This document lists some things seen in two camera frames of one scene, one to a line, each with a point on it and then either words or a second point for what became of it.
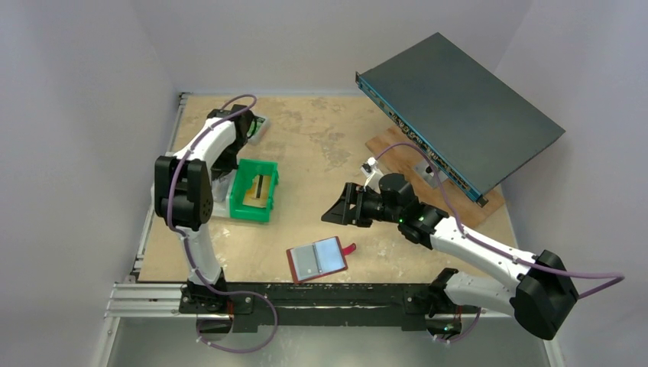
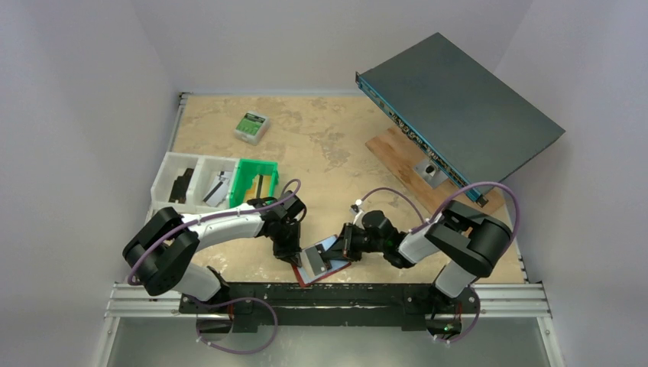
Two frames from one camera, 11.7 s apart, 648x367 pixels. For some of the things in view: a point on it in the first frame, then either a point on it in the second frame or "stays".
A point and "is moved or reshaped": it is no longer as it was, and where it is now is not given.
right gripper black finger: (346, 209) → (335, 252)
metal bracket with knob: (423, 169) stays
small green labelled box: (262, 124) stays
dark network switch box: (472, 127) stays
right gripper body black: (358, 205) → (347, 241)
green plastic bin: (244, 175) stays
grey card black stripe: (306, 261) is moved or reshaped
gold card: (257, 194) stays
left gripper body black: (243, 124) → (287, 248)
